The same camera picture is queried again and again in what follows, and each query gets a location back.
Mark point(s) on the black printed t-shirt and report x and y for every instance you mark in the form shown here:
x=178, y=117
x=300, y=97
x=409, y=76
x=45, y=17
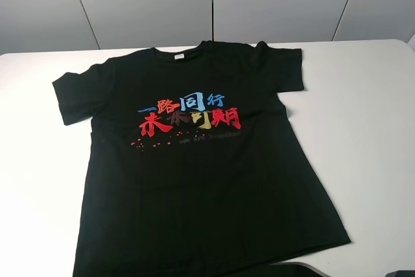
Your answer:
x=194, y=167

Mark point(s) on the black object bottom right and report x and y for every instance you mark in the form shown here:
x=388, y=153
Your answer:
x=401, y=273

